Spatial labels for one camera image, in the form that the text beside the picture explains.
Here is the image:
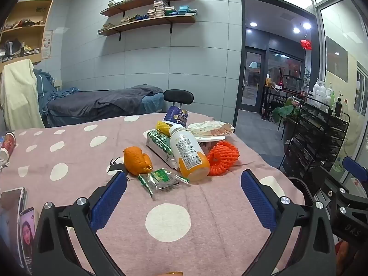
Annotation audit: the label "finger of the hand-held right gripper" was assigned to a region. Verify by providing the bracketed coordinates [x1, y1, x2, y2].
[342, 156, 368, 184]
[316, 170, 346, 207]

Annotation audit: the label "orange foam net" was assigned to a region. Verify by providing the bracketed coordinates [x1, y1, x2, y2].
[205, 141, 240, 177]

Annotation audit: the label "brown pump bottle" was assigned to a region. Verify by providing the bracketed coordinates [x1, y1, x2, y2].
[333, 92, 343, 117]

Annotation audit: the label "blue cloth pile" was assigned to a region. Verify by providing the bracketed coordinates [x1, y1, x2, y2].
[33, 69, 79, 112]

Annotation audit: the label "wooden wall shelf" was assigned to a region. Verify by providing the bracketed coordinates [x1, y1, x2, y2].
[97, 14, 197, 41]
[100, 0, 196, 18]

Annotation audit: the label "small smartphone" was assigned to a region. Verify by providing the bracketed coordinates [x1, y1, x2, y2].
[20, 207, 36, 273]

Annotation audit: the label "bottles on cart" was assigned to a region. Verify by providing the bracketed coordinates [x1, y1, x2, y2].
[313, 79, 327, 104]

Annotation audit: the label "wall poster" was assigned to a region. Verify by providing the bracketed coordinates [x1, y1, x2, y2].
[42, 30, 54, 59]

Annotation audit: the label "grey covered massage bed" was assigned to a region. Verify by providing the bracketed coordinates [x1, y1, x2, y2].
[46, 85, 164, 119]

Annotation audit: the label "green snack packet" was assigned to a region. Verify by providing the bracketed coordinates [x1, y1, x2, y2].
[137, 168, 190, 200]

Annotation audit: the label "yellow wrapper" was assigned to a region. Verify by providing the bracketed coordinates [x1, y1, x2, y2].
[156, 121, 176, 137]

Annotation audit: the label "red printed cup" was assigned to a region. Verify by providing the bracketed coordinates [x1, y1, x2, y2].
[0, 132, 16, 163]

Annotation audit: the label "glass tank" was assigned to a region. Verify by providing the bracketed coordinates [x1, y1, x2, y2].
[283, 75, 303, 91]

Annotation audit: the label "blue foil packet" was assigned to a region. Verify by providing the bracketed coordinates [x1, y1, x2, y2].
[163, 106, 190, 128]

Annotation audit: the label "white plastic wrapper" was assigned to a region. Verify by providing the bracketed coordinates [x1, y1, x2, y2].
[187, 120, 236, 137]

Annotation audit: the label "black padded stool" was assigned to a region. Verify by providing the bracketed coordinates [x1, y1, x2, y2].
[163, 90, 194, 111]

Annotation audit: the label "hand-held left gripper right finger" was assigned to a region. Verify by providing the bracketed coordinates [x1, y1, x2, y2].
[241, 169, 337, 276]

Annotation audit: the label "dark wall board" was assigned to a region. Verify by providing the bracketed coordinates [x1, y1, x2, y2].
[325, 36, 348, 82]

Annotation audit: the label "aluminium framed glass partition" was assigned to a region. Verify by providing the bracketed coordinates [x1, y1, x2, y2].
[306, 0, 368, 184]

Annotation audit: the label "wooden cabinet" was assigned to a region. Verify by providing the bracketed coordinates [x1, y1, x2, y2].
[0, 0, 54, 72]

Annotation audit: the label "black door frame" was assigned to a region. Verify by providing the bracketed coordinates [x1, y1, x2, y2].
[234, 0, 322, 147]

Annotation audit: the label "glass door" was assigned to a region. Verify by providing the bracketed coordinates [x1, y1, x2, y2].
[241, 47, 266, 112]

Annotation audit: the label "sliding window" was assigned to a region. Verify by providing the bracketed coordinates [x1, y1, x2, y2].
[355, 60, 368, 112]

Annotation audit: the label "large smartphone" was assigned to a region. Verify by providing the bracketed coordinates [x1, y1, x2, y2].
[0, 187, 28, 268]

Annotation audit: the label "wall shelves with books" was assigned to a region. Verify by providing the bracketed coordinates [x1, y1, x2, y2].
[98, 0, 199, 33]

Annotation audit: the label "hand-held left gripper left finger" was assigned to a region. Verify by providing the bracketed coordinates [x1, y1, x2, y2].
[32, 171, 128, 276]

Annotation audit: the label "white juice bottle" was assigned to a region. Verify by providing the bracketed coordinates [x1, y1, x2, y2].
[169, 124, 211, 182]

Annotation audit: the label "blue bed sheet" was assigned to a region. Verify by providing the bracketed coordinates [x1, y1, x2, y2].
[142, 93, 168, 113]

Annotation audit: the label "orange peel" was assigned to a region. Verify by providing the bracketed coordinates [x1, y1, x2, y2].
[123, 147, 153, 176]

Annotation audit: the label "black side table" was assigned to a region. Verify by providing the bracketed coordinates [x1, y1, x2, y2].
[262, 85, 307, 121]

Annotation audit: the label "green white carton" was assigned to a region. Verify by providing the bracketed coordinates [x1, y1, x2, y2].
[146, 129, 180, 170]

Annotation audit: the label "pink polka dot blanket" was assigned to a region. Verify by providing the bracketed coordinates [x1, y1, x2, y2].
[0, 114, 307, 276]

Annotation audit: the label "green potted plant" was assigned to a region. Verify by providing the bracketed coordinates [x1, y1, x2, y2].
[272, 98, 301, 147]

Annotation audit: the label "cream cloth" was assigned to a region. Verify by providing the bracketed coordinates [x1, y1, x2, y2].
[0, 59, 45, 131]

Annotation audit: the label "black wire rack cart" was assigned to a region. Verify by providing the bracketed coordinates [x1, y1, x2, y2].
[279, 96, 351, 204]

